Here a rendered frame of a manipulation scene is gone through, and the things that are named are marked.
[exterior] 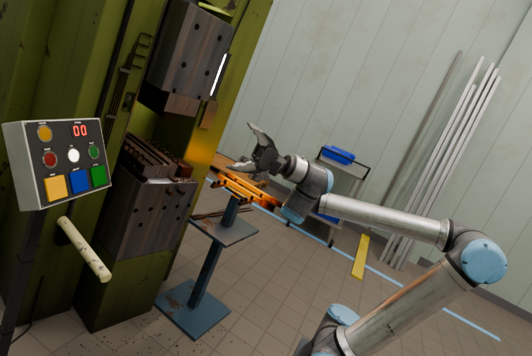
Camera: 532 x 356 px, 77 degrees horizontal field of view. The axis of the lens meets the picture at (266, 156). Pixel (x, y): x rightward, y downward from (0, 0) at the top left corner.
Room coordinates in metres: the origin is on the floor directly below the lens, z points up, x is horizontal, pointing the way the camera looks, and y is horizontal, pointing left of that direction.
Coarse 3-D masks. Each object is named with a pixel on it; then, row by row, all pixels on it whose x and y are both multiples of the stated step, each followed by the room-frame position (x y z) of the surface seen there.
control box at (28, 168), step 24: (24, 120) 0.95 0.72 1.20; (48, 120) 1.04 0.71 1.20; (72, 120) 1.14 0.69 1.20; (96, 120) 1.25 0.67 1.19; (24, 144) 0.94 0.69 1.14; (48, 144) 1.01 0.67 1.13; (72, 144) 1.11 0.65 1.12; (96, 144) 1.22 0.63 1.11; (24, 168) 0.93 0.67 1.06; (48, 168) 0.99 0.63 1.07; (72, 168) 1.08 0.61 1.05; (24, 192) 0.93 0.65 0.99
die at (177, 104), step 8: (144, 88) 1.65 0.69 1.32; (152, 88) 1.62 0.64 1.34; (144, 96) 1.64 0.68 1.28; (152, 96) 1.61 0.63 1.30; (160, 96) 1.58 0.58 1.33; (168, 96) 1.55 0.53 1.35; (176, 96) 1.58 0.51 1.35; (184, 96) 1.62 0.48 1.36; (160, 104) 1.56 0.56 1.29; (168, 104) 1.55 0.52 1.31; (176, 104) 1.59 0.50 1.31; (184, 104) 1.63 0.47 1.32; (192, 104) 1.67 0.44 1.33; (176, 112) 1.60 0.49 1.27; (184, 112) 1.65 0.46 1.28; (192, 112) 1.69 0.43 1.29
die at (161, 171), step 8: (128, 136) 1.81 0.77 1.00; (136, 136) 1.89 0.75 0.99; (128, 144) 1.72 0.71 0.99; (136, 144) 1.76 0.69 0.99; (120, 152) 1.67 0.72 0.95; (128, 152) 1.63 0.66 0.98; (136, 152) 1.67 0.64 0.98; (144, 152) 1.70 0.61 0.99; (160, 152) 1.79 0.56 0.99; (128, 160) 1.62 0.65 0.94; (144, 160) 1.62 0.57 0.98; (152, 160) 1.63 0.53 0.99; (160, 160) 1.65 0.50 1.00; (168, 160) 1.72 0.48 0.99; (136, 168) 1.58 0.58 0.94; (144, 168) 1.54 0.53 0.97; (152, 168) 1.58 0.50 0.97; (160, 168) 1.62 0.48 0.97; (168, 168) 1.66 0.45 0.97; (176, 168) 1.71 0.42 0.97; (152, 176) 1.60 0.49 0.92; (160, 176) 1.64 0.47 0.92; (168, 176) 1.68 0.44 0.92
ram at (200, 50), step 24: (168, 0) 1.59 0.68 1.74; (168, 24) 1.56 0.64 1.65; (192, 24) 1.54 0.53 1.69; (216, 24) 1.65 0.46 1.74; (168, 48) 1.53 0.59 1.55; (192, 48) 1.58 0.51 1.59; (216, 48) 1.69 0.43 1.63; (168, 72) 1.51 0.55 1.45; (192, 72) 1.62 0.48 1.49; (216, 72) 1.74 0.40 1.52; (192, 96) 1.66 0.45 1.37
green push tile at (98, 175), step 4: (92, 168) 1.17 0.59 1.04; (96, 168) 1.18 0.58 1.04; (100, 168) 1.21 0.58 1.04; (92, 172) 1.16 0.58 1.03; (96, 172) 1.18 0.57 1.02; (100, 172) 1.20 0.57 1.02; (104, 172) 1.22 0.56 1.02; (92, 176) 1.16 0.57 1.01; (96, 176) 1.17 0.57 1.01; (100, 176) 1.19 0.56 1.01; (104, 176) 1.22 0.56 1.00; (92, 180) 1.15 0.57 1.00; (96, 180) 1.17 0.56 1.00; (100, 180) 1.19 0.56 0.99; (104, 180) 1.21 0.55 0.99; (92, 184) 1.15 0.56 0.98; (96, 184) 1.16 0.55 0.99; (100, 184) 1.18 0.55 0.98
